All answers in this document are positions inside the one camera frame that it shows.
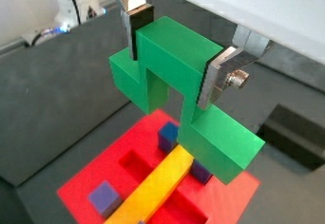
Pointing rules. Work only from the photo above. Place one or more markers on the left dark blue block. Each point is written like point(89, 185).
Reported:
point(168, 135)

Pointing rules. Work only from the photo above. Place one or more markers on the dark blue block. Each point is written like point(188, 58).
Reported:
point(168, 135)
point(200, 172)

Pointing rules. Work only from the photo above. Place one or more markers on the black fixture block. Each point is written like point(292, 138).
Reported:
point(297, 136)

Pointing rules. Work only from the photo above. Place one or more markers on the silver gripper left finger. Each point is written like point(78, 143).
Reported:
point(137, 14)

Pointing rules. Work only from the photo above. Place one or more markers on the right dark blue block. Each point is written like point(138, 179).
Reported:
point(200, 172)

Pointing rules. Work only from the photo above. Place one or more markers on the yellow long bar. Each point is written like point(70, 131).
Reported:
point(154, 190)

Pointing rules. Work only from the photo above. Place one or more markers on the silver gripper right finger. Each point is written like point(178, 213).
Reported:
point(224, 69)

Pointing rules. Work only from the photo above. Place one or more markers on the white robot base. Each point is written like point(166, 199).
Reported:
point(74, 13)

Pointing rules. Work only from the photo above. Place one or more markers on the red base board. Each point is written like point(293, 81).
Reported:
point(126, 163)

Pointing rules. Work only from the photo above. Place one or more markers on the left purple block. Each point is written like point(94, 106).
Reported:
point(105, 199)

